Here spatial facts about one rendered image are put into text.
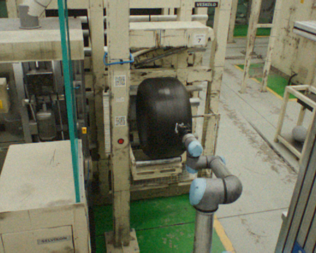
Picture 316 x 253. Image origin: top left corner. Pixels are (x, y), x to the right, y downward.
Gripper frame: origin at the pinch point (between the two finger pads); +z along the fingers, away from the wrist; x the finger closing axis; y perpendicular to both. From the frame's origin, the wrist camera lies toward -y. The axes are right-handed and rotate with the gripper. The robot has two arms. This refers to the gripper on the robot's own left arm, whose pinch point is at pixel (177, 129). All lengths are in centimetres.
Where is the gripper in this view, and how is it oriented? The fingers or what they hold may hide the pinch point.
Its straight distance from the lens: 211.0
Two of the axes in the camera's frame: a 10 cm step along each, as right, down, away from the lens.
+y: 0.0, -9.4, -3.5
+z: -2.0, -3.4, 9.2
